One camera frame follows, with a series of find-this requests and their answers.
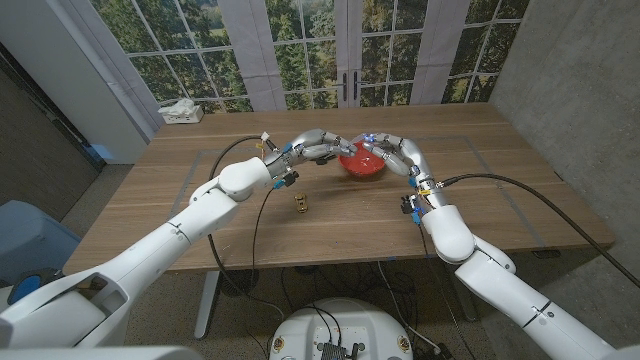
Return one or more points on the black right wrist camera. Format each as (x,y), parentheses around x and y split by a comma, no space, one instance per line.
(409,205)

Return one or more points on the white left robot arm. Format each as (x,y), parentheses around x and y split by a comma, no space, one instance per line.
(150,255)

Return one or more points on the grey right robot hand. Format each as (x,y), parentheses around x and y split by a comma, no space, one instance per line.
(410,155)

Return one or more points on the round black floor stand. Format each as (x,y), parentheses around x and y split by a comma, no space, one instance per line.
(240,282)

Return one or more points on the white power strip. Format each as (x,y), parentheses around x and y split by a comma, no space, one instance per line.
(187,118)

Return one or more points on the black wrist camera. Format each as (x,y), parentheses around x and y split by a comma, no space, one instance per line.
(289,177)
(409,205)

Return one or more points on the blue chair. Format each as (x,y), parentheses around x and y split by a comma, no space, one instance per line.
(30,235)

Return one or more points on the red speckled bowl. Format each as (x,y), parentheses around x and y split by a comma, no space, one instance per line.
(362,165)

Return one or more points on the yellow toy car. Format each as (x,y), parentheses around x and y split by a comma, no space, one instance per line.
(301,202)

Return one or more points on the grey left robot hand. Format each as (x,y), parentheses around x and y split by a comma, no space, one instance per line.
(310,147)

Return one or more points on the white table leg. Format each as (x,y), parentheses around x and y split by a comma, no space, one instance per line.
(206,305)

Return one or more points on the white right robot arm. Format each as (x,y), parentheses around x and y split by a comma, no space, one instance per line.
(500,285)

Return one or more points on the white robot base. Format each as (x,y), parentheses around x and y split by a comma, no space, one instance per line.
(345,325)

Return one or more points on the blue foot pedals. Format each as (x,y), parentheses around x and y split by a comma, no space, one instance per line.
(27,287)

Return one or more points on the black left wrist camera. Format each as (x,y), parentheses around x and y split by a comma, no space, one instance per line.
(289,177)

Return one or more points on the printed window backdrop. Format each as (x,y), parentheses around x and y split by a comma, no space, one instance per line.
(300,50)

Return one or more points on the crumpled white tissue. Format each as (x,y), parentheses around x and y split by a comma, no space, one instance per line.
(177,106)

